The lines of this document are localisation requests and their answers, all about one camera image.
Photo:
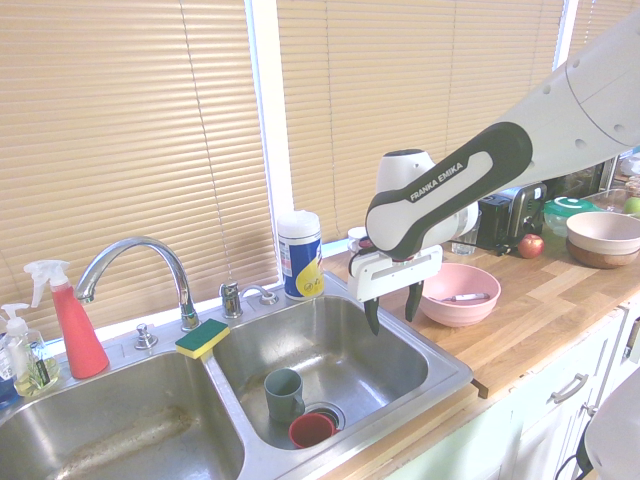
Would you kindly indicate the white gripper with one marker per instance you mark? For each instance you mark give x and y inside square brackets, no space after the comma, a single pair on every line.
[395,274]

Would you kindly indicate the silver metal spoon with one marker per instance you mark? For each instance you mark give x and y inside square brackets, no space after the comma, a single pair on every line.
[467,297]

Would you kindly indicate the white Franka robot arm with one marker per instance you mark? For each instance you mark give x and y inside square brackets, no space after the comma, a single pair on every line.
[450,185]

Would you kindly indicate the stainless steel double sink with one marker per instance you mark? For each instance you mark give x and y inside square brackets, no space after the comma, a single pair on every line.
[350,350]

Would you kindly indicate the metal sink drain strainer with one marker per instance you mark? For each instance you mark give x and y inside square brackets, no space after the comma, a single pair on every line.
[336,412]

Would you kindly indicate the chrome round sink knob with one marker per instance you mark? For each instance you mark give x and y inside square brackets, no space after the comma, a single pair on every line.
[145,337]

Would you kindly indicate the pink bowl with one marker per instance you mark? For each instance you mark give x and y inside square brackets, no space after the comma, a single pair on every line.
[465,315]

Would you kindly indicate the clear drinking glass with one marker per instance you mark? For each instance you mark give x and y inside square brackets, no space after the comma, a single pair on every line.
[465,246]

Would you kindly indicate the white wipes canister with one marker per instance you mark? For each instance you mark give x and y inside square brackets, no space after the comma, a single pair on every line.
[301,260]

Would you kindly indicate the grey green mug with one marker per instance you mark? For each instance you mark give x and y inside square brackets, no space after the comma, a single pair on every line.
[282,395]

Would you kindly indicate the red cup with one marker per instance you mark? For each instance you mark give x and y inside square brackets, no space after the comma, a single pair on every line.
[310,432]

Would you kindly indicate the red apple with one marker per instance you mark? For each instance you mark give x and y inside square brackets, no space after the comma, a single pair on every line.
[530,246]

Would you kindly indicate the black toaster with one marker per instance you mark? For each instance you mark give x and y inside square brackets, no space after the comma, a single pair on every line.
[515,215]

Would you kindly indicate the pale green cabinet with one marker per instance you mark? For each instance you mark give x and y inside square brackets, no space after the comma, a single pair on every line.
[500,440]

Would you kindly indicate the yellow green sponge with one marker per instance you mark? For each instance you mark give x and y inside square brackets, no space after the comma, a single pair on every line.
[202,337]

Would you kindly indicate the green lidded container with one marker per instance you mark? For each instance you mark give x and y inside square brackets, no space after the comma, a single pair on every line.
[562,212]

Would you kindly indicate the brown wooden bowl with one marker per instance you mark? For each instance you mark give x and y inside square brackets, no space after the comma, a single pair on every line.
[600,260]

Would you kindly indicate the wide tan window blind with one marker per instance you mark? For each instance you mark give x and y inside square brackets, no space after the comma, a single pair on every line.
[125,125]
[400,90]

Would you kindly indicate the beige bowl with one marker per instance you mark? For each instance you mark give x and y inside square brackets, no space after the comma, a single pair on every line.
[602,232]

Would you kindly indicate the clear glass container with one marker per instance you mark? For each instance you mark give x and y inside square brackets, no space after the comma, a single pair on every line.
[612,199]

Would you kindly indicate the chrome curved faucet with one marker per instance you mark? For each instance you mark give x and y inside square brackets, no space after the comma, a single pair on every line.
[150,245]

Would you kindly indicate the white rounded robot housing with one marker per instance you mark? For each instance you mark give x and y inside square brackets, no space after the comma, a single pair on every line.
[617,430]

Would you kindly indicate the green apple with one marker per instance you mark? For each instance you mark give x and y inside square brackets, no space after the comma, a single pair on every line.
[633,206]

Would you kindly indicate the red spray bottle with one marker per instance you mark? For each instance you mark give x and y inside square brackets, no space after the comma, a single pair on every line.
[77,335]

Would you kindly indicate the narrow tan window blind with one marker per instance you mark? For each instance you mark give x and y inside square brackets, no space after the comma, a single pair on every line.
[595,20]

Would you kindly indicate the clear yellow soap pump bottle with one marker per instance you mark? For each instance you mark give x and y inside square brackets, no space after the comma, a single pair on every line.
[32,370]

